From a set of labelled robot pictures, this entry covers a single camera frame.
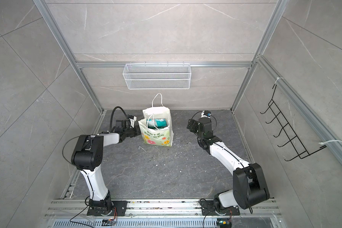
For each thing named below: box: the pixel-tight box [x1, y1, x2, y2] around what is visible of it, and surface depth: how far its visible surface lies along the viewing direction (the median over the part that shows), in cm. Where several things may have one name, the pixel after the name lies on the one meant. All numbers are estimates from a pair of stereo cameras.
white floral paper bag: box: [138, 93, 174, 147], surface depth 87 cm
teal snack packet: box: [146, 118, 168, 129], surface depth 97 cm
